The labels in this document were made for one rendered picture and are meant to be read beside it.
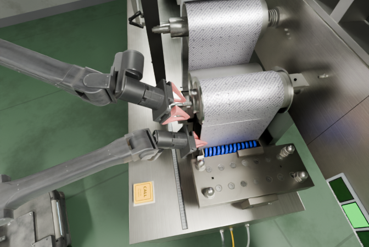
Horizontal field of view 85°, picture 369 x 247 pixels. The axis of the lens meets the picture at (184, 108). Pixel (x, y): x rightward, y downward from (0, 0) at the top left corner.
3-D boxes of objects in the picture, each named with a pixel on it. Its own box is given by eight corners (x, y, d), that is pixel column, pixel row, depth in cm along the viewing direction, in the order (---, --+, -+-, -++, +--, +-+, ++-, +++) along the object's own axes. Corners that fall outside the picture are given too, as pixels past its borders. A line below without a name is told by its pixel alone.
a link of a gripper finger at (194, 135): (203, 158, 73) (182, 157, 68) (200, 140, 77) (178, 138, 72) (214, 150, 68) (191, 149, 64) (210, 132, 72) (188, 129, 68)
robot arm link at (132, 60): (94, 104, 50) (81, 86, 42) (101, 66, 55) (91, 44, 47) (143, 105, 51) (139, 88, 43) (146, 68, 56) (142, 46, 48)
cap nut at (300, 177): (291, 173, 70) (297, 168, 67) (301, 171, 71) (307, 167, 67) (296, 183, 68) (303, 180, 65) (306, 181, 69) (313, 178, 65)
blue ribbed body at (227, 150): (202, 150, 77) (202, 146, 74) (255, 141, 79) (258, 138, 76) (204, 158, 75) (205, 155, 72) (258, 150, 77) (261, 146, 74)
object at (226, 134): (198, 149, 77) (201, 125, 62) (256, 139, 79) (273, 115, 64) (198, 150, 77) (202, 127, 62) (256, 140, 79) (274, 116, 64)
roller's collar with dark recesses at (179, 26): (169, 31, 71) (168, 13, 66) (185, 29, 72) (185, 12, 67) (171, 42, 68) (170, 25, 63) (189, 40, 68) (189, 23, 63)
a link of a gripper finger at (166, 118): (182, 130, 57) (154, 123, 52) (178, 110, 61) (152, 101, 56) (197, 118, 53) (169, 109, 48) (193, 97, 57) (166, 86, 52)
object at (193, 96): (188, 87, 63) (191, 91, 56) (194, 86, 63) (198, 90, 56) (190, 110, 65) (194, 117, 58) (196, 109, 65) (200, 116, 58)
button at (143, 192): (134, 185, 80) (133, 184, 78) (152, 182, 81) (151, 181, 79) (135, 204, 77) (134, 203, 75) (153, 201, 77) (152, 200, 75)
